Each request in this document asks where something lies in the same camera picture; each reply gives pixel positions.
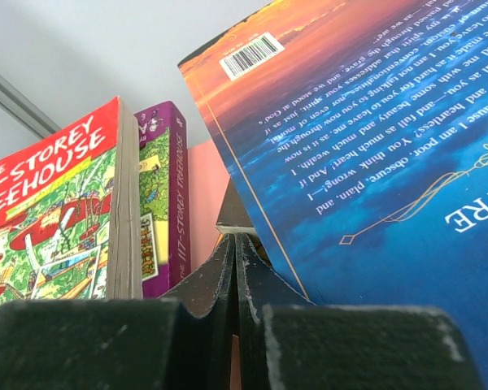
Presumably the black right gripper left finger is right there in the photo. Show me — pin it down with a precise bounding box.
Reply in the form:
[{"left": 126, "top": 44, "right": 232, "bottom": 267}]
[{"left": 0, "top": 235, "right": 235, "bottom": 389}]

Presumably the pink three-tier shelf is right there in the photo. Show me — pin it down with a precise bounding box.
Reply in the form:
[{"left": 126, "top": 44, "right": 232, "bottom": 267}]
[{"left": 188, "top": 141, "right": 229, "bottom": 271}]

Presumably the purple 117-storey treehouse book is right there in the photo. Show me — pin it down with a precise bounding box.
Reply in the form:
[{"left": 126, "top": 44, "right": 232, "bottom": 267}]
[{"left": 136, "top": 101, "right": 191, "bottom": 298}]

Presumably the brown dark cover book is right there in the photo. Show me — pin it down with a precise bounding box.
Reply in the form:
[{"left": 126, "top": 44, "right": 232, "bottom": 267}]
[{"left": 216, "top": 180, "right": 258, "bottom": 238}]

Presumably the blue orange paperback book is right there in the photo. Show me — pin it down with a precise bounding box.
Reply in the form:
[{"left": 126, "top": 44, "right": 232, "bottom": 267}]
[{"left": 178, "top": 0, "right": 488, "bottom": 388}]

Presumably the red green treehouse book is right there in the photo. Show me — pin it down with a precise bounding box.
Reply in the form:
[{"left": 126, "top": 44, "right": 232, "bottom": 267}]
[{"left": 0, "top": 97, "right": 142, "bottom": 306}]

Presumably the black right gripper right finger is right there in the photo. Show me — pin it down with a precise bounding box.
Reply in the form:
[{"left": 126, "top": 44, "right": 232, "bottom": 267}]
[{"left": 235, "top": 234, "right": 484, "bottom": 389}]

